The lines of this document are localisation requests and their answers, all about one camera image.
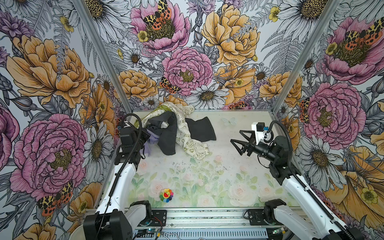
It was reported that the right aluminium corner post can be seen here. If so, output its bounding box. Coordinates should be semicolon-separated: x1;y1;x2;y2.
272;0;341;114

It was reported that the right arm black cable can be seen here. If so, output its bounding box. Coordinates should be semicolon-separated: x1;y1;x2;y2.
263;120;358;238

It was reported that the dark grey denim cloth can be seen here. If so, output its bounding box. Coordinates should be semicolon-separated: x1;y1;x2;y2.
147;112;178;156

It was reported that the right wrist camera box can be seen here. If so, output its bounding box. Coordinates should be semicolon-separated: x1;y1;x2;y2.
251;122;269;145

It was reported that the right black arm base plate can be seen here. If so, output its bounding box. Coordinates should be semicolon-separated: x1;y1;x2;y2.
244;209;269;226

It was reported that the cream printed cloth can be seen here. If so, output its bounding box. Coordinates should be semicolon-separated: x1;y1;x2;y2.
154;102;210;160

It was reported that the left aluminium corner post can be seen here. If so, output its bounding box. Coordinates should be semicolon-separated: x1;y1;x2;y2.
74;1;133;113

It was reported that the black cloth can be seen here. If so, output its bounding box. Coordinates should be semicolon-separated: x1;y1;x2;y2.
186;117;217;142

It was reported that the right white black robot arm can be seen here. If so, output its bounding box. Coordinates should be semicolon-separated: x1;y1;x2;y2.
231;131;364;240

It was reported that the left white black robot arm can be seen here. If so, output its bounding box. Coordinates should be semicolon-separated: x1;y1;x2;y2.
83;118;152;240

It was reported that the rainbow flower toy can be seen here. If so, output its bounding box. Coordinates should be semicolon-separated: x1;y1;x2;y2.
159;189;174;203

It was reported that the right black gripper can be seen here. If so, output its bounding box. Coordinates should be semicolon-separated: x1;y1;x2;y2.
230;131;278;163

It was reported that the green cloth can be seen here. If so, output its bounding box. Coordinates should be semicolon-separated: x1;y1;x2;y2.
140;109;167;128

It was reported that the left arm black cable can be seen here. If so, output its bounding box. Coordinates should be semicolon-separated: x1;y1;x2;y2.
95;113;143;238

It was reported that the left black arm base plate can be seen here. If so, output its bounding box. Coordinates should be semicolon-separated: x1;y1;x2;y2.
139;210;168;227

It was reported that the lilac purple cloth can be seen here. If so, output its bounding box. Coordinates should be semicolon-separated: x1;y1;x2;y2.
141;131;160;159

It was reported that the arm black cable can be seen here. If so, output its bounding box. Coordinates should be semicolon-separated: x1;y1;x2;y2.
95;113;143;238
263;120;358;238

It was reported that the aluminium corner post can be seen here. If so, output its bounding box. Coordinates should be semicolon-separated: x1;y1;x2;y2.
272;0;341;114
74;1;133;113

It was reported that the aluminium front rail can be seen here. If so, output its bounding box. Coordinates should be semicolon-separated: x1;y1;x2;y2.
154;208;284;229

